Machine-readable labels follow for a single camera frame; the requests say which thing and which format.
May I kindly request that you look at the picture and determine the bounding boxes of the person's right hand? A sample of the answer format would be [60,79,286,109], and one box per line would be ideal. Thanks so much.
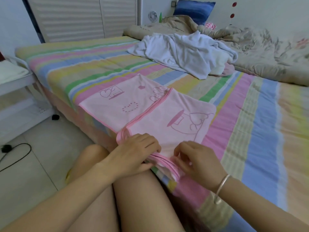
[173,141,228,191]

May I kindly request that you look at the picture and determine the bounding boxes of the person's left hand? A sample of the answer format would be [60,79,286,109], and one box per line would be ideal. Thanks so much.
[103,133,162,180]

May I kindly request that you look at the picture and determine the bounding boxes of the cream fleece blanket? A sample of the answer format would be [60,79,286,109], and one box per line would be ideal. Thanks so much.
[212,48,232,75]

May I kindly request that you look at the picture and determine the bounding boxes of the white plastic shelf cart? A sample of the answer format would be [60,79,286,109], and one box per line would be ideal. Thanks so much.
[0,55,60,145]

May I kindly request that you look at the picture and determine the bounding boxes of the person's right forearm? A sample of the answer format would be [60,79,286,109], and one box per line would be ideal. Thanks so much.
[215,176,309,232]

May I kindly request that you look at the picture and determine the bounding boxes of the person's left forearm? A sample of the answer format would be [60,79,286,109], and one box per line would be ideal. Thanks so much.
[0,162,119,232]

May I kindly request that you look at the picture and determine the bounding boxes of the striped pastel bed sheet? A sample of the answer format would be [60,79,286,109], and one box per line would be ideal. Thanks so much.
[14,36,309,232]

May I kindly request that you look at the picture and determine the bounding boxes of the beige quilt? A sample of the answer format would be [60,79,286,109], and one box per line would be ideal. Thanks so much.
[123,15,309,86]

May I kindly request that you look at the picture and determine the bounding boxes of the blue pillow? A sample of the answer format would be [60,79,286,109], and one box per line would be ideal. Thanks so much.
[173,0,216,25]

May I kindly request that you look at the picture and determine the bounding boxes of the white headboard with red dots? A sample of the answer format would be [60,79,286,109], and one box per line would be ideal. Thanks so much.
[212,0,309,39]

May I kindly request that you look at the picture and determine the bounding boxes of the silver bracelet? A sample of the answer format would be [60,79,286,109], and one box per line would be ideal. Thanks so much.
[214,174,232,205]

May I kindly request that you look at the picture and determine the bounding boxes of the black floor cable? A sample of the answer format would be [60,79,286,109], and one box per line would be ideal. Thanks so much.
[0,142,33,173]

